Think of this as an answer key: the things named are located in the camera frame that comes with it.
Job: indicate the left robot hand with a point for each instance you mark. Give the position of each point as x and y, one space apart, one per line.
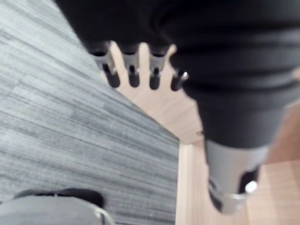
211 58

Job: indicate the dark robot foot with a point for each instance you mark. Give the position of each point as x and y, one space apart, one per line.
70 194

